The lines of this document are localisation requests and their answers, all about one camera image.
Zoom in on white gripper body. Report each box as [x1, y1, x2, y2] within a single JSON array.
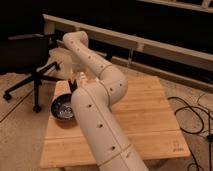
[[49, 48, 86, 80]]

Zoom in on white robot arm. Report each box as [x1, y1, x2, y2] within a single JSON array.
[[63, 31, 149, 171]]

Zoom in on black office chair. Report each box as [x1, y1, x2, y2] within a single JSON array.
[[0, 35, 60, 112]]

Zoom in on black floor cable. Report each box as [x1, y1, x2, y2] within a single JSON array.
[[166, 92, 213, 171]]

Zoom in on white wooden rail frame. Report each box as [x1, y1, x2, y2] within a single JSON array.
[[44, 14, 213, 72]]

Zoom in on black bowl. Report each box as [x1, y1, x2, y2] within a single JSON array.
[[51, 93, 75, 121]]

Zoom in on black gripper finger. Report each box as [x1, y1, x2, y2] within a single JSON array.
[[68, 80, 78, 93]]

